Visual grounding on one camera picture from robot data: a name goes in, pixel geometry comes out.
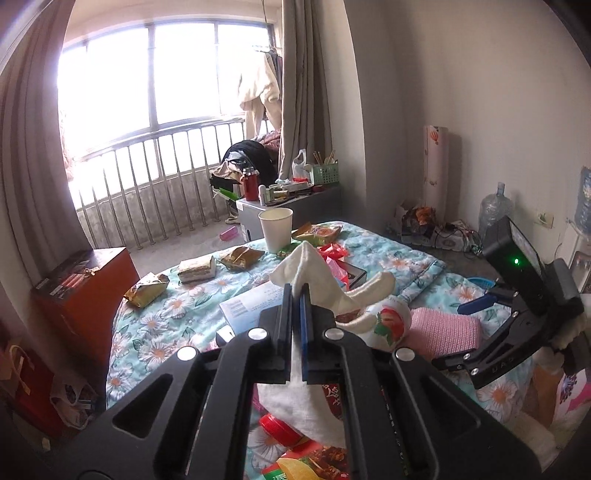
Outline grey right curtain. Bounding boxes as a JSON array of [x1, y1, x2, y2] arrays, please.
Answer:
[[280, 1, 332, 180]]

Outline golden snack wrapper middle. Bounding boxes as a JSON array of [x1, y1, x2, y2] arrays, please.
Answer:
[[221, 246, 266, 271]]

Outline white cloth rag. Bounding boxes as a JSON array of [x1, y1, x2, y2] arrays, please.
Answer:
[[257, 242, 397, 448]]

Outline blue plastic waste basket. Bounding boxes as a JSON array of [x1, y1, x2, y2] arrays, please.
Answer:
[[468, 276, 496, 290]]

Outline pink knitted cloth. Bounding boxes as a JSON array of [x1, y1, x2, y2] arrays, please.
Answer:
[[401, 307, 482, 361]]

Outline black clothes pile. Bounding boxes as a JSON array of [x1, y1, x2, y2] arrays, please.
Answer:
[[209, 140, 279, 191]]

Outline green potato chips bag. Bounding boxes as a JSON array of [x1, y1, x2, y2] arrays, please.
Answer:
[[263, 440, 349, 480]]

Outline white paper sheet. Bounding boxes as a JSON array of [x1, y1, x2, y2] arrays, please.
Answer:
[[219, 281, 283, 334]]

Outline floral teal quilt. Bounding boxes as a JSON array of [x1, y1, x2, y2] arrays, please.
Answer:
[[104, 220, 532, 480]]

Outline orange snack wrapper right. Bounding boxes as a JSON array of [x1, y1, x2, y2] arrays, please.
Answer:
[[291, 222, 342, 247]]

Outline shopping bag on floor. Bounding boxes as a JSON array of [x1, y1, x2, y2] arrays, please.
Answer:
[[49, 376, 99, 430]]

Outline beige hanging garment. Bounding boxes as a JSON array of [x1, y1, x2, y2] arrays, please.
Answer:
[[238, 52, 283, 138]]

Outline red ribbon wrapper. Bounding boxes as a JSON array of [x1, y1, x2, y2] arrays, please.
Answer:
[[317, 243, 349, 291]]

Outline grey left curtain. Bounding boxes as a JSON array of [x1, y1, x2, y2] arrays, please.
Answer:
[[1, 1, 90, 284]]

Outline silver charging cable box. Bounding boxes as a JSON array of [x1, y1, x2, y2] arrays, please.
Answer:
[[341, 262, 368, 290]]

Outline red thermos bottle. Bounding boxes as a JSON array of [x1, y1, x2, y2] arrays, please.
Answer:
[[240, 167, 259, 201]]

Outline white red-capped drink bottle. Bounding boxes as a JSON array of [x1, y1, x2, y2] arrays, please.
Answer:
[[257, 295, 412, 448]]

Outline metal balcony railing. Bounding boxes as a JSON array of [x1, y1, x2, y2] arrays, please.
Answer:
[[69, 117, 245, 250]]

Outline golden snack wrapper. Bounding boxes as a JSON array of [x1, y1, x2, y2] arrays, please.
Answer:
[[221, 246, 266, 271], [124, 272, 169, 308]]

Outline large clear water jug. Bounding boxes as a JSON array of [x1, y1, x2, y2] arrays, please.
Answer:
[[478, 182, 514, 244]]

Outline white plastic bag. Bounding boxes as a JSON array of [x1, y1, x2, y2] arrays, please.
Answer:
[[291, 149, 311, 182]]

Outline grey bedside cabinet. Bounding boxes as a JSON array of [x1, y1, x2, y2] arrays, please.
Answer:
[[236, 185, 342, 242]]

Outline green plastic basket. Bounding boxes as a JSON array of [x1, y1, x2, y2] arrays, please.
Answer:
[[311, 163, 339, 185]]

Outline cables and boxes pile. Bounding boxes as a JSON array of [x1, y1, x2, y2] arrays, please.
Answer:
[[392, 200, 483, 254]]

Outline white sandwich cake pack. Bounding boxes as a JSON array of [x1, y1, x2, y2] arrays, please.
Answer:
[[176, 255, 216, 283]]

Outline grey curtain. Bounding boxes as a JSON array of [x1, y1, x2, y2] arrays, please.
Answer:
[[280, 1, 332, 180], [1, 1, 90, 284]]

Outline golden snack wrapper left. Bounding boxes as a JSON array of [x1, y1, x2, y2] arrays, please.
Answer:
[[124, 272, 169, 308]]

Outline white paper cup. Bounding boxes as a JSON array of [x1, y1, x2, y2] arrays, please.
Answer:
[[259, 208, 294, 253]]

